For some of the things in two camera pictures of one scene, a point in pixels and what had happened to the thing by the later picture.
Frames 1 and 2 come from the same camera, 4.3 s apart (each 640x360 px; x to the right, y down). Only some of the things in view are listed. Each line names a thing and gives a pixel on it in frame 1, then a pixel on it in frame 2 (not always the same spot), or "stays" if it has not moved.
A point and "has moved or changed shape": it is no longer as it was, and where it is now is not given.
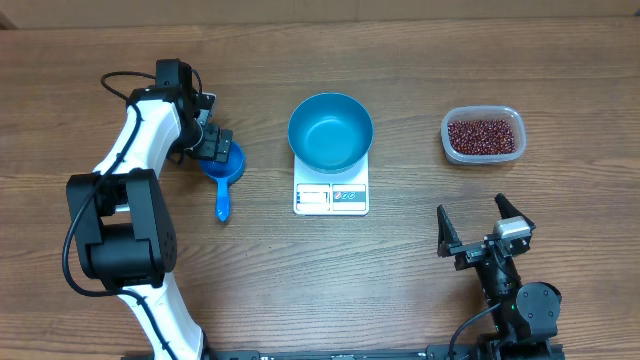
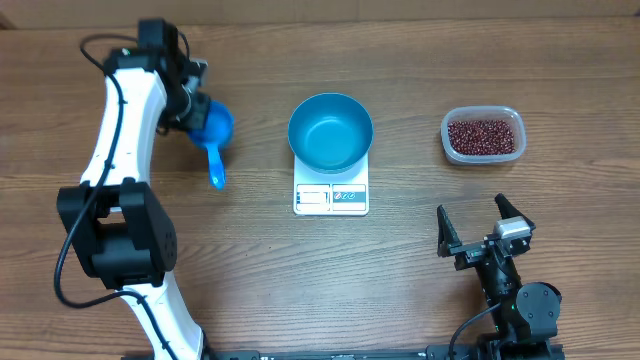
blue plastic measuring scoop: [225, 173] has moved or changed shape
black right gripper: [450, 244] stays
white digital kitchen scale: [344, 193] stays
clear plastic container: [483, 134] stays
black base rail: [439, 352] stays
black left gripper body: [208, 145] → [195, 118]
